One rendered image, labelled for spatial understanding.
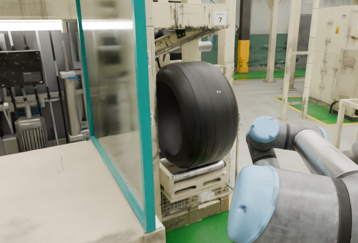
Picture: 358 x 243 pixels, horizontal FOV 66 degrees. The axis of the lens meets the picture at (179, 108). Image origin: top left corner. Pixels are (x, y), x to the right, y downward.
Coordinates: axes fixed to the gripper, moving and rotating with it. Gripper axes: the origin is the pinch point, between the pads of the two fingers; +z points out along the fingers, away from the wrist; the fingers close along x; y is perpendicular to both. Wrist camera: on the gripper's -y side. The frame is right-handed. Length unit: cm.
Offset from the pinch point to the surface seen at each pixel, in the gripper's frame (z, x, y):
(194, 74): -74, -14, -13
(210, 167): -39, 4, -48
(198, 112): -55, -14, -15
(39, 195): -15, -74, 10
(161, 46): -114, -18, -38
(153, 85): -72, -32, -21
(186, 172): -37, -11, -48
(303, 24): -719, 754, -459
